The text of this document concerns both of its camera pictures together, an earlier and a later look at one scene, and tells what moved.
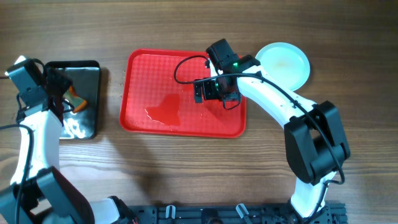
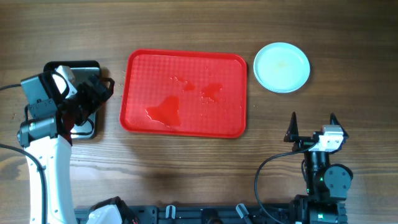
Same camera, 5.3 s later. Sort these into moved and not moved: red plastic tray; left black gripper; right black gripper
Moved: left black gripper; right black gripper
Not moved: red plastic tray
